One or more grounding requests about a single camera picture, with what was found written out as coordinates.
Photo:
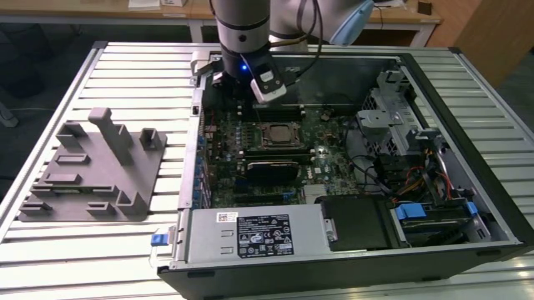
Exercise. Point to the silver chipset heatsink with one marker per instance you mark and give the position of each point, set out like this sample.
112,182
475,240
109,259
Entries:
315,191

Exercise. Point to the black hard disk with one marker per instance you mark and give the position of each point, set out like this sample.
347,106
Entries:
434,232

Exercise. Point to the thin metal locking lever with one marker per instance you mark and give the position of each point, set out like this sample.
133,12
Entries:
259,118

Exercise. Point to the silver CPU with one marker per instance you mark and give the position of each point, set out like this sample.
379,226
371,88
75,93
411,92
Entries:
281,132

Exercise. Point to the grey stand foot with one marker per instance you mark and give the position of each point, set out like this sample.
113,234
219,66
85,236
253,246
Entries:
9,118

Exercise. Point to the black PC case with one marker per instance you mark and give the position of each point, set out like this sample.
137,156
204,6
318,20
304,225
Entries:
291,281

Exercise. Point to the grey parts rack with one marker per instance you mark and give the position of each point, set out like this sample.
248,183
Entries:
104,181

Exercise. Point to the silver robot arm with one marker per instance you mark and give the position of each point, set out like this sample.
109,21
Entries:
241,28

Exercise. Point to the blue plastic latch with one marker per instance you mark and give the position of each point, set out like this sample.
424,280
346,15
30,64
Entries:
157,240

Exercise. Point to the black expansion slot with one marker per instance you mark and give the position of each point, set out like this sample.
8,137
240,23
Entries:
257,199

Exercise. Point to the black graphics card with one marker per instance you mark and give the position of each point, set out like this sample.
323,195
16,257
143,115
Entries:
271,172

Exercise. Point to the silver power supply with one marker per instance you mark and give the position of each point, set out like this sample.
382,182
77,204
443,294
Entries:
200,228

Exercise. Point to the small black box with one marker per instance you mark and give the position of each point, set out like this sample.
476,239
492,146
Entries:
424,7

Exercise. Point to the wooden cabinet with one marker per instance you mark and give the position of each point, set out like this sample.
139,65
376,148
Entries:
491,37

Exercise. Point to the small blue clip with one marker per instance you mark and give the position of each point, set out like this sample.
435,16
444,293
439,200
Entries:
471,208

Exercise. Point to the small white box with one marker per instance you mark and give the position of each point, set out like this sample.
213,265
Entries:
172,2

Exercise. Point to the green motherboard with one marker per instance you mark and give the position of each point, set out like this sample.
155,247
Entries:
334,182

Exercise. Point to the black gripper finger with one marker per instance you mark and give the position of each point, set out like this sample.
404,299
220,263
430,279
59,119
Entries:
247,109

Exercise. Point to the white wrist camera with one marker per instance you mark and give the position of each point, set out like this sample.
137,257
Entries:
271,95

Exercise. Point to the blue disk carrier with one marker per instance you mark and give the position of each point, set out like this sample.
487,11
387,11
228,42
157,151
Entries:
410,212

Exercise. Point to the wooden desk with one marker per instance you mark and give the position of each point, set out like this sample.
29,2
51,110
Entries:
124,14

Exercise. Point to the CPU socket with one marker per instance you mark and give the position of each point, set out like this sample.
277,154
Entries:
263,145

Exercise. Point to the black plastic shroud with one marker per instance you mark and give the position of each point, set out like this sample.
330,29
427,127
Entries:
358,222

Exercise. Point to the white paper sheet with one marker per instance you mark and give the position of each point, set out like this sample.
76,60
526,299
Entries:
143,3

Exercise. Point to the silver drive cage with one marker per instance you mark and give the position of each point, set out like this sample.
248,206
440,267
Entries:
375,125

